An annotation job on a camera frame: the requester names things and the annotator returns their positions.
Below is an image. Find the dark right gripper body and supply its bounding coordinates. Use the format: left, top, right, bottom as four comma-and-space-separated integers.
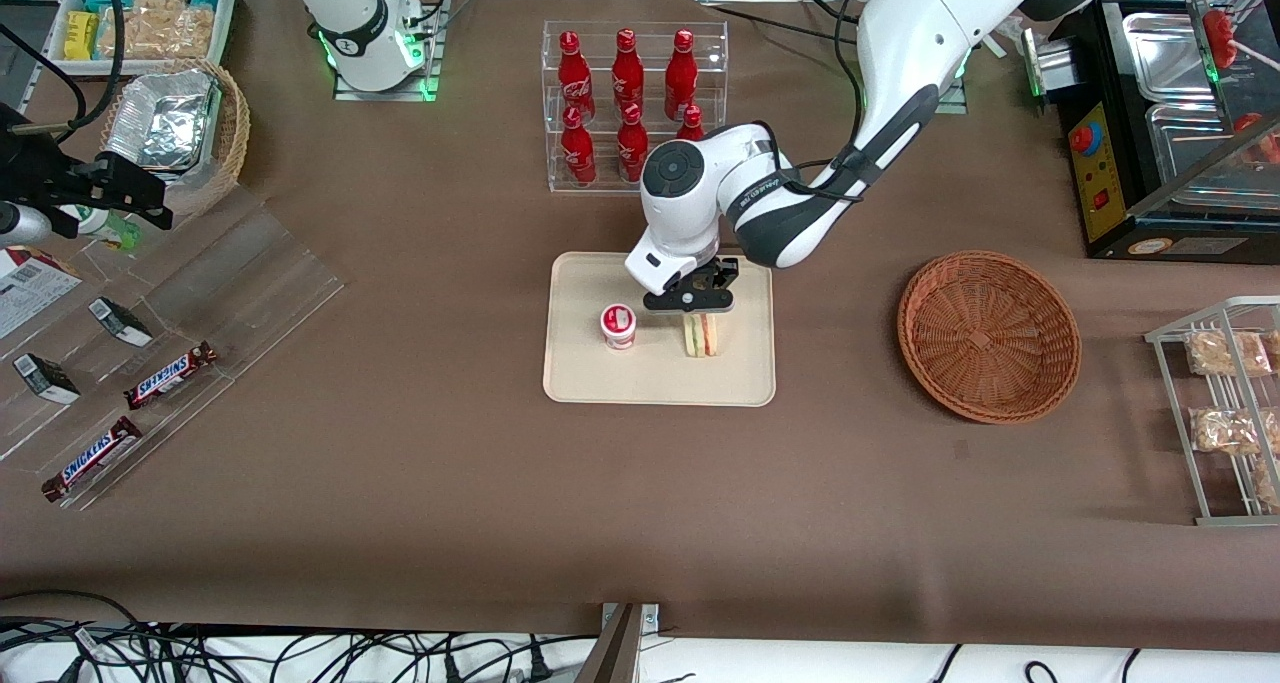
0, 103, 79, 214

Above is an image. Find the triangular sandwich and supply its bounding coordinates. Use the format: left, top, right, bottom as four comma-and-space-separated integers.
682, 311, 720, 358

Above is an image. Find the beige plastic tray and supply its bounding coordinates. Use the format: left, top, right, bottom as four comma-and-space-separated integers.
542, 252, 777, 408

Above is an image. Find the light tan wicker basket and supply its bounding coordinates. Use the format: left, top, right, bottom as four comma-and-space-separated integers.
98, 58, 251, 219

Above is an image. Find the round brown wicker basket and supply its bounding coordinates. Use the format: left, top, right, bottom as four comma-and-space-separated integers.
897, 251, 1083, 425

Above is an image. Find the stainless steel tray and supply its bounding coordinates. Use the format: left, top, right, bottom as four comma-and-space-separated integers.
1145, 106, 1280, 210
1120, 11, 1217, 104

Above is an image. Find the green white small bottle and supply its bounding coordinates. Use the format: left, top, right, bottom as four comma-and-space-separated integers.
58, 203, 143, 252

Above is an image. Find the aluminium foil container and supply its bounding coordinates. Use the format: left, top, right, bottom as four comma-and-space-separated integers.
105, 68, 223, 176

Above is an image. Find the small red white yogurt cup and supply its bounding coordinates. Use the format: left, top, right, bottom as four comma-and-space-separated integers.
600, 304, 638, 351

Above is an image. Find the small black white box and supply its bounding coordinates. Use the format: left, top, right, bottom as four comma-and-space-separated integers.
12, 353, 81, 405
88, 297, 154, 348

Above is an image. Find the clear acrylic stepped display stand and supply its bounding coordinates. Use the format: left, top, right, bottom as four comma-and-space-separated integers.
0, 188, 346, 512

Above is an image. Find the red white carton box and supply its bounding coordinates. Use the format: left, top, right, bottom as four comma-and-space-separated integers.
0, 246, 83, 339

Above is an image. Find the clear acrylic bottle rack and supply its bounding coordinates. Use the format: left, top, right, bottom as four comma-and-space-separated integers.
541, 20, 729, 196

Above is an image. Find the yellow snack pack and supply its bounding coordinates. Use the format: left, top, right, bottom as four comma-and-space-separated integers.
63, 11, 101, 61

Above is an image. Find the clear bag of crackers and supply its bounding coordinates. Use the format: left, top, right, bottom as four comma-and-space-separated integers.
158, 3, 217, 60
98, 7, 163, 61

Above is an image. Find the snickers chocolate bar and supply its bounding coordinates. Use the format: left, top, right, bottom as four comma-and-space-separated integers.
41, 416, 143, 504
123, 341, 219, 411

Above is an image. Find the white plastic bin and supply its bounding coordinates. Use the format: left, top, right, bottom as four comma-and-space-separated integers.
47, 0, 238, 74

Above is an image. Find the brown table cover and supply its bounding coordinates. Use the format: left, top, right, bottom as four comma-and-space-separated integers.
0, 0, 1280, 654

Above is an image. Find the black food warmer appliance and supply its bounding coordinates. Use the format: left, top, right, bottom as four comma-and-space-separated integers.
1050, 0, 1280, 261

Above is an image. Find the red skewered sausage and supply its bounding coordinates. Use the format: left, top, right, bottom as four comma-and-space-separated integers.
1203, 8, 1242, 70

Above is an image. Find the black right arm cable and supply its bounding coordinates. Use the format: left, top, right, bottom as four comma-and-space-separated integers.
0, 0, 126, 146

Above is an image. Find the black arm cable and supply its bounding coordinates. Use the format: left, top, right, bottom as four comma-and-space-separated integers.
760, 0, 873, 204
0, 0, 126, 146

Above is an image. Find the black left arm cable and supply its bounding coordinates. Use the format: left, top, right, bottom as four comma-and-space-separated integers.
760, 0, 873, 204

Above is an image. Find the black cable on table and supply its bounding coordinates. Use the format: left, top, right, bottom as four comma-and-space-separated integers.
705, 0, 861, 40

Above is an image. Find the aluminium arm base plate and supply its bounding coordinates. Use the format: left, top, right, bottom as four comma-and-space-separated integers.
935, 53, 969, 115
333, 0, 442, 102

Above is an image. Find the metal bracket with dark post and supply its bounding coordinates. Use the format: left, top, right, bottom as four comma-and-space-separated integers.
575, 603, 661, 683

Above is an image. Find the tangled black cable bundle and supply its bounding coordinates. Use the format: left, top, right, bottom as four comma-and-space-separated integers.
0, 591, 601, 683

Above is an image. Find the grey wire rack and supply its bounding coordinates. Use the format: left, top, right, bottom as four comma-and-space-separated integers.
1145, 296, 1280, 527

